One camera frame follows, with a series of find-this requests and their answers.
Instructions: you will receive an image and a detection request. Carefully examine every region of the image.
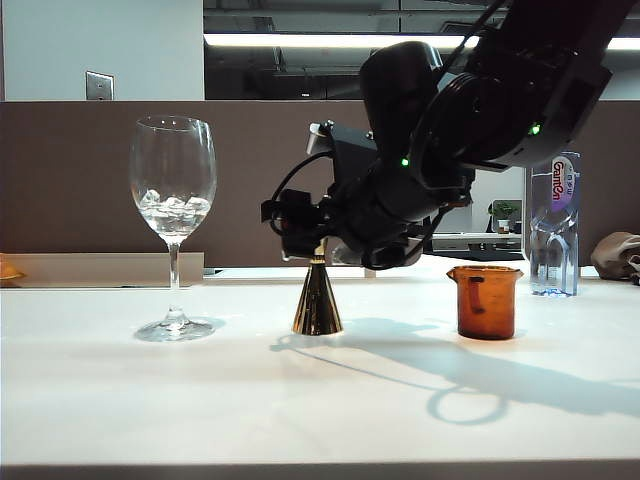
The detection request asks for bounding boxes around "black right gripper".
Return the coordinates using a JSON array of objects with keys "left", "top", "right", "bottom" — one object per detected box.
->
[{"left": 259, "top": 173, "right": 427, "bottom": 270}]

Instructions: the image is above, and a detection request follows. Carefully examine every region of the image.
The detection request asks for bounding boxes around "gold double-cone jigger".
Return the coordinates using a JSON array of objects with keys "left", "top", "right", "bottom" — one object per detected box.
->
[{"left": 291, "top": 238, "right": 345, "bottom": 336}]

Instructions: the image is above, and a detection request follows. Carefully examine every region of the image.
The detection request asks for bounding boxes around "small amber measuring cup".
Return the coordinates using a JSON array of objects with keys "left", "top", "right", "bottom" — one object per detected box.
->
[{"left": 446, "top": 265, "right": 524, "bottom": 340}]

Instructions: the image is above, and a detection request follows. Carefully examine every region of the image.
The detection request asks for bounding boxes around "clear wine glass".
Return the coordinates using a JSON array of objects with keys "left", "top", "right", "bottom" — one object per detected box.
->
[{"left": 128, "top": 115, "right": 219, "bottom": 344}]

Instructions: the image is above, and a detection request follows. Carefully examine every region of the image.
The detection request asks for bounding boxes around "clear plastic water bottle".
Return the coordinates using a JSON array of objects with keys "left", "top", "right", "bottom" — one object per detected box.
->
[{"left": 528, "top": 149, "right": 581, "bottom": 298}]

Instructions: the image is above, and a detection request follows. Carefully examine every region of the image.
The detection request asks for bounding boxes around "wide brown desk partition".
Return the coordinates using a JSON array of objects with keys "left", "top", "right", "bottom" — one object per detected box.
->
[{"left": 0, "top": 101, "right": 425, "bottom": 279}]

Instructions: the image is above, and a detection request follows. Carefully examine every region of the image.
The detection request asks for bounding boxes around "grey background desk screen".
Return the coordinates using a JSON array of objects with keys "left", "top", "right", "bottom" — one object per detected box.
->
[{"left": 434, "top": 200, "right": 473, "bottom": 234}]

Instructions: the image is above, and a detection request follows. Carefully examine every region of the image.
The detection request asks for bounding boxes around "white background desk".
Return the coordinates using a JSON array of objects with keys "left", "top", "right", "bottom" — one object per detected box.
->
[{"left": 430, "top": 232, "right": 524, "bottom": 251}]

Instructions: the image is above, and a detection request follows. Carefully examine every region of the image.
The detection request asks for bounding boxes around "long white ceiling light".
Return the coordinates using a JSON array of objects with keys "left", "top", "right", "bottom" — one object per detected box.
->
[{"left": 203, "top": 32, "right": 640, "bottom": 51}]

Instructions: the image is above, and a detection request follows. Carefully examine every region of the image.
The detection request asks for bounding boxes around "small green potted plant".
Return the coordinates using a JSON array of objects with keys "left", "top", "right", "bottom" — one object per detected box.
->
[{"left": 488, "top": 200, "right": 521, "bottom": 235}]

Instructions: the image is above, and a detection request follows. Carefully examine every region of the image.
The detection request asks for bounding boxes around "narrow brown desk partition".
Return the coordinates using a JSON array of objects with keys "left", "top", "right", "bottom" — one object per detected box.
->
[{"left": 522, "top": 99, "right": 640, "bottom": 266}]

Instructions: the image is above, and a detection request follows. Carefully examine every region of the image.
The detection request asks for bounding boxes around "beige crumpled cloth bag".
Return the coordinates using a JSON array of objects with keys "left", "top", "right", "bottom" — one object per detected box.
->
[{"left": 590, "top": 231, "right": 640, "bottom": 286}]

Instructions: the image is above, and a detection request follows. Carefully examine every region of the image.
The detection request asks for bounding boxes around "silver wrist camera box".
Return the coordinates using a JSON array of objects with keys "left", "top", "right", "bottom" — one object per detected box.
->
[{"left": 307, "top": 119, "right": 335, "bottom": 156}]

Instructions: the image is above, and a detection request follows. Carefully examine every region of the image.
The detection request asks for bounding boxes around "beige cable tray flap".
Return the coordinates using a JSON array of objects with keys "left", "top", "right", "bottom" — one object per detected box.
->
[{"left": 0, "top": 252, "right": 205, "bottom": 290}]

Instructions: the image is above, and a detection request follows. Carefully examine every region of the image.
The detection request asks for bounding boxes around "grey wall switch plate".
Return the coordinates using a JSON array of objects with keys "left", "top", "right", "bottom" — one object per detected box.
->
[{"left": 85, "top": 71, "right": 115, "bottom": 102}]

